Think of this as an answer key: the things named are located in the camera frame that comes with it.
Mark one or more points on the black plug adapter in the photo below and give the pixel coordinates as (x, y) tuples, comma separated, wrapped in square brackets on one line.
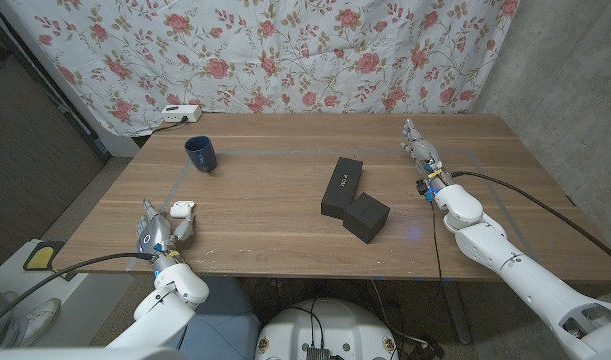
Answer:
[(427, 350)]

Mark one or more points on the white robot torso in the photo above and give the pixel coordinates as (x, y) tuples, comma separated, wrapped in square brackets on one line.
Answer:
[(330, 325)]

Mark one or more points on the white airpods case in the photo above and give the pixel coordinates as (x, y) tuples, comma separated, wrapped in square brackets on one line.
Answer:
[(181, 210)]

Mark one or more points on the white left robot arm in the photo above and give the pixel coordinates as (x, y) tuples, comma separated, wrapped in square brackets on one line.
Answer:
[(170, 300)]

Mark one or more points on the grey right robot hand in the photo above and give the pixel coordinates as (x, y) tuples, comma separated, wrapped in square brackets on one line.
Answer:
[(425, 152)]

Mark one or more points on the white power strip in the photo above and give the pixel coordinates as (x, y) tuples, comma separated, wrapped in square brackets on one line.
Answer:
[(181, 113)]

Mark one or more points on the dark blue mug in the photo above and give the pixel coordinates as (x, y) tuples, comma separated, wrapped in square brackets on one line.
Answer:
[(200, 152)]

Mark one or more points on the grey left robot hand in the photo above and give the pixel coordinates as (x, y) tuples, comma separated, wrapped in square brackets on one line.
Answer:
[(157, 232)]

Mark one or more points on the black cube box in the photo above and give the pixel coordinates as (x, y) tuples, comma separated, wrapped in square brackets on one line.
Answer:
[(367, 217)]

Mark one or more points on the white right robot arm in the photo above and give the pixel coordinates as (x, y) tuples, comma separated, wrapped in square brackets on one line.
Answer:
[(525, 280)]

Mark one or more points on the yellow black foot pedal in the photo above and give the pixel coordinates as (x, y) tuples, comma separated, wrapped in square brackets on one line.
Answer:
[(41, 257)]

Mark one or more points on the floral backdrop cloth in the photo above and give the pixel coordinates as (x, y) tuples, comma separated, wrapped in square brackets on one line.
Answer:
[(285, 50)]

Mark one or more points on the white sneaker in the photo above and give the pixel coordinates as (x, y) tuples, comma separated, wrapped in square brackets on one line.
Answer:
[(40, 320)]

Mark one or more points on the long black box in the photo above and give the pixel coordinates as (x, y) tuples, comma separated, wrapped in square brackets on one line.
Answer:
[(342, 185)]

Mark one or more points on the grey metal table leg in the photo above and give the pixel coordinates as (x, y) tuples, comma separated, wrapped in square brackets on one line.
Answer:
[(457, 315)]

